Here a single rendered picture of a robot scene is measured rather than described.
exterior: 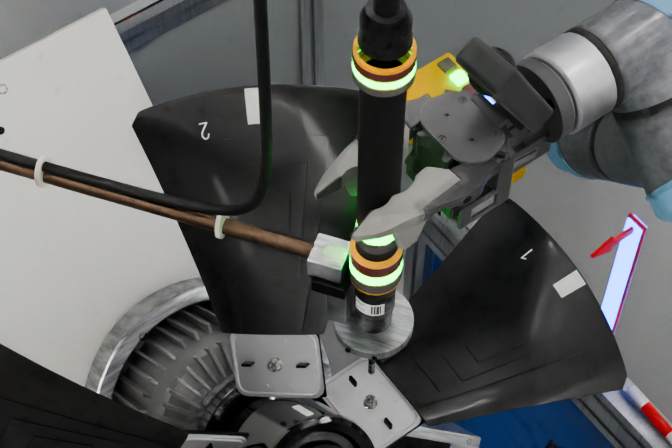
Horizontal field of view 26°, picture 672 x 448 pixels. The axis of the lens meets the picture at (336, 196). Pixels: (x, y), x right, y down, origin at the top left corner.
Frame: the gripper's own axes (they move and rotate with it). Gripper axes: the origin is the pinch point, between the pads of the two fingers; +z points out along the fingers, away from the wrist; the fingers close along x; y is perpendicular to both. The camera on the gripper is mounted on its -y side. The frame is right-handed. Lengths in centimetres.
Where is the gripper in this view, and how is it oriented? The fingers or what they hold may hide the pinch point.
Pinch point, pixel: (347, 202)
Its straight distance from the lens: 109.5
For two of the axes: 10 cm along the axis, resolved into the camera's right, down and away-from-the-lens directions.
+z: -8.0, 4.9, -3.4
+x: -5.9, -6.6, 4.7
